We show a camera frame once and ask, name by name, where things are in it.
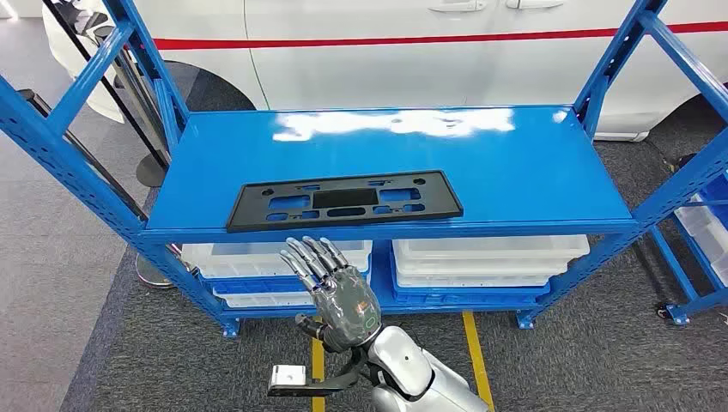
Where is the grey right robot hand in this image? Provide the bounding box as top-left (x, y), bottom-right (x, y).
top-left (278, 235), bottom-right (383, 354)

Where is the black plastic plate frame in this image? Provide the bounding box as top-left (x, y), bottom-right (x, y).
top-left (225, 169), bottom-right (464, 233)

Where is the blue metal shelf rack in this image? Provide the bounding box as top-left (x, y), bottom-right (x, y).
top-left (0, 0), bottom-right (728, 341)

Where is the white car red stripe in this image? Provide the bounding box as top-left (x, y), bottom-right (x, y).
top-left (42, 0), bottom-right (728, 143)

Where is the black barrier belt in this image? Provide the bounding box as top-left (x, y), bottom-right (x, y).
top-left (42, 0), bottom-right (169, 169)

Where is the blue wheeled metal rack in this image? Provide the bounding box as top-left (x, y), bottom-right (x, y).
top-left (648, 167), bottom-right (728, 326)

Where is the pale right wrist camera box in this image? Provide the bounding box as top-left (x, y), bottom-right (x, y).
top-left (267, 363), bottom-right (311, 398)

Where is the stanchion post chrome base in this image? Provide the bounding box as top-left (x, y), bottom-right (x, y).
top-left (16, 88), bottom-right (197, 290)

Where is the stanchion post dark base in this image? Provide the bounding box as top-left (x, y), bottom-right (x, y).
top-left (90, 22), bottom-right (172, 190)

